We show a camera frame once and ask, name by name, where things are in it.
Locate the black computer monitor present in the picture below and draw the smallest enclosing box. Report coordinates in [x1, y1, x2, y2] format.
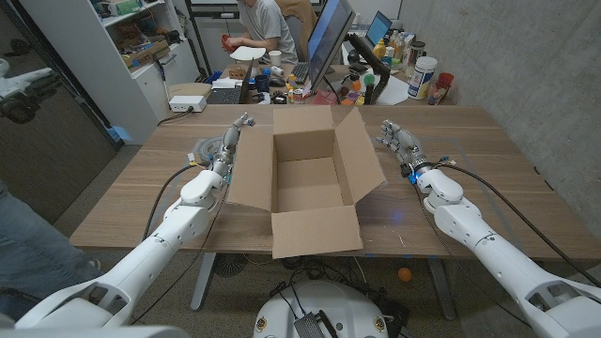
[307, 0, 357, 93]

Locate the grey table leg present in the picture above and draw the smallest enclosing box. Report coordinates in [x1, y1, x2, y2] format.
[426, 256, 456, 321]
[190, 253, 217, 312]

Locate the black keyboard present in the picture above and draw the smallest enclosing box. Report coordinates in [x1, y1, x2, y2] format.
[290, 61, 311, 85]

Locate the seated person in grey shirt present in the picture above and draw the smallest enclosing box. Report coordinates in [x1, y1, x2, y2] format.
[223, 0, 300, 66]

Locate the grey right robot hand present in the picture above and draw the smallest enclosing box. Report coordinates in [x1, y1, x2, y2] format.
[375, 119, 434, 178]

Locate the grey tape roll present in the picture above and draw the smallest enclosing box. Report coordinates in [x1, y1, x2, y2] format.
[195, 136, 224, 165]

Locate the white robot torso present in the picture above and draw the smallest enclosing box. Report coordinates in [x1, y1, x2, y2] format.
[253, 280, 390, 338]

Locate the open cardboard box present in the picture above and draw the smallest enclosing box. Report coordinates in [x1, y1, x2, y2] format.
[226, 104, 389, 260]

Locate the standing person in jeans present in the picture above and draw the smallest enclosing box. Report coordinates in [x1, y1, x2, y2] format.
[0, 182, 102, 320]

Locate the black monitor stand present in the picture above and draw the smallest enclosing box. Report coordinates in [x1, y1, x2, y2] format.
[347, 33, 392, 105]

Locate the white labelled canister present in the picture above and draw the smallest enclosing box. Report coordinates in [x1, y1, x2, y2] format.
[407, 55, 439, 100]

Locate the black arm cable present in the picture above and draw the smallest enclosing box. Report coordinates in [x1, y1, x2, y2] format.
[140, 161, 208, 241]
[439, 160, 601, 288]

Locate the cardboard box with print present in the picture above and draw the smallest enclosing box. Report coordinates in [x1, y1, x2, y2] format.
[122, 39, 171, 69]

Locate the white shelf cabinet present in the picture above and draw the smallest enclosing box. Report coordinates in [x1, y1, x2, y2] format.
[18, 0, 201, 146]

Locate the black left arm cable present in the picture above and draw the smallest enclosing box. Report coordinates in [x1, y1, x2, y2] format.
[140, 161, 208, 241]

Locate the white paper plate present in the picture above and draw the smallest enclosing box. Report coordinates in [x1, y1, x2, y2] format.
[229, 45, 267, 62]

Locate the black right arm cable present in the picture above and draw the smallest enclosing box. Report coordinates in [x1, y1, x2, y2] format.
[439, 160, 601, 288]

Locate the black laptop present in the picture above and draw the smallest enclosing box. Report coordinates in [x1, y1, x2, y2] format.
[206, 58, 254, 105]

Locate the laptop with blue screen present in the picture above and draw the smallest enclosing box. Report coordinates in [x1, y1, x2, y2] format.
[364, 10, 393, 48]

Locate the dark lidded jar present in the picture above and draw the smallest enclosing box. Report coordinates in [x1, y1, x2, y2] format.
[406, 40, 426, 71]

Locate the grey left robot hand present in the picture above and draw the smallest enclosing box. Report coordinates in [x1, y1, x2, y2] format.
[209, 112, 257, 184]

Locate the white power box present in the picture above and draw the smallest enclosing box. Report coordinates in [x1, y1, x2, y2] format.
[168, 95, 208, 114]

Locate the wooden chair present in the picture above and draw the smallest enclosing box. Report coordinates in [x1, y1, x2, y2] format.
[274, 0, 318, 62]

